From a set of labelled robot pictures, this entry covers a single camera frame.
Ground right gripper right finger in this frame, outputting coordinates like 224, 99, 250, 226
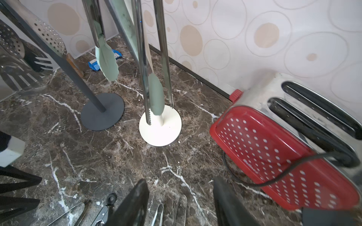
213, 177, 259, 226

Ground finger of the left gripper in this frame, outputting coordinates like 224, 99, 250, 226
0, 165, 43, 194
1, 196, 40, 223

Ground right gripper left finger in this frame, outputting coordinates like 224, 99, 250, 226
105, 179, 150, 226

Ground white utensil rack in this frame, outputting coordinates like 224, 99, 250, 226
108, 0, 183, 147

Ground dark grey utensil rack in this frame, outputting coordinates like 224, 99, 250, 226
1, 3, 124, 131

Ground green tongs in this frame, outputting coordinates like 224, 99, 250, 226
81, 0, 165, 116

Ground small steel tongs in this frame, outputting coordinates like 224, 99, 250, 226
151, 203, 164, 226

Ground black tongs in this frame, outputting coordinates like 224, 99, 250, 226
91, 193, 117, 226

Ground serrated steel tongs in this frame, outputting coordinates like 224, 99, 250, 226
172, 195, 188, 226

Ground red white toaster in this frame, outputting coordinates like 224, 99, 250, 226
210, 73, 362, 210

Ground blue small package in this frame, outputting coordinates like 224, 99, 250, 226
88, 50, 122, 71

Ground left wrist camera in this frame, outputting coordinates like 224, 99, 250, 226
0, 131, 25, 168

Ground toaster black cord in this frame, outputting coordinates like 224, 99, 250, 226
222, 151, 361, 188

